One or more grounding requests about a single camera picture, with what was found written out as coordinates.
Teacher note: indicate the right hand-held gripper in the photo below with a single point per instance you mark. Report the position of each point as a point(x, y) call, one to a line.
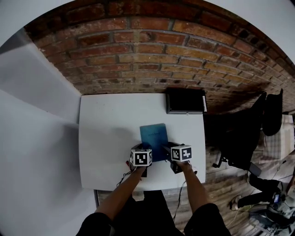
point(182, 153)

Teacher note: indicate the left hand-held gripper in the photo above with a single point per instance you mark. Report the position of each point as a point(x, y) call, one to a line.
point(141, 157)

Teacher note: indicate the red pen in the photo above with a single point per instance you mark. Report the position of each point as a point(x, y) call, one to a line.
point(128, 163)

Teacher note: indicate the blue notebook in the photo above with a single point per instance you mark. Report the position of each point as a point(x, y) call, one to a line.
point(153, 136)

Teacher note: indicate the person's left forearm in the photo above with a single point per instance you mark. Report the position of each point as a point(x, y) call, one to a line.
point(122, 193)

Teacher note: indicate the person's right forearm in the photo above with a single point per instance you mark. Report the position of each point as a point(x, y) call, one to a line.
point(194, 189)

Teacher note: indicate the black box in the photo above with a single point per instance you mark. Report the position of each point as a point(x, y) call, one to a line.
point(185, 101)

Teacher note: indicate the black office chair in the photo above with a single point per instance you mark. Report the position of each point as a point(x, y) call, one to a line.
point(242, 138)

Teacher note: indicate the person's black trousers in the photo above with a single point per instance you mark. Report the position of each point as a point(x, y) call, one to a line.
point(147, 214)

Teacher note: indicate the person's black shirt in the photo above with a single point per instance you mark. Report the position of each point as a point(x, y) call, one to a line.
point(205, 221)

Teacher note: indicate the table with checked cloth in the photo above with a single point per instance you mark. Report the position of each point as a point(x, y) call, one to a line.
point(276, 143)

